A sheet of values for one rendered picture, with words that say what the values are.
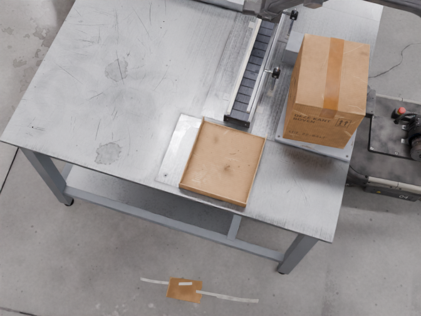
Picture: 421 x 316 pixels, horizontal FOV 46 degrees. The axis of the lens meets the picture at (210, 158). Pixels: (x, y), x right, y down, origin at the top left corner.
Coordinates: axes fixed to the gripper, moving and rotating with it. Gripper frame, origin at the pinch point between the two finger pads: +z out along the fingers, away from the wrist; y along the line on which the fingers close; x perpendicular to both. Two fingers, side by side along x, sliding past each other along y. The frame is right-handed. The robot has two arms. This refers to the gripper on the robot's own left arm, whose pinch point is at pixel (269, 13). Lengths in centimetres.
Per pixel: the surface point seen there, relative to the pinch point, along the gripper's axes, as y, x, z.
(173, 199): 22, 97, 14
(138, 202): 38, 103, 10
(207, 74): 17.8, 30.3, -10.2
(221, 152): 2, 55, -31
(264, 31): 0.3, 7.7, 1.2
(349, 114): -37, 27, -44
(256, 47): 1.3, 14.6, -4.3
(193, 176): 9, 65, -39
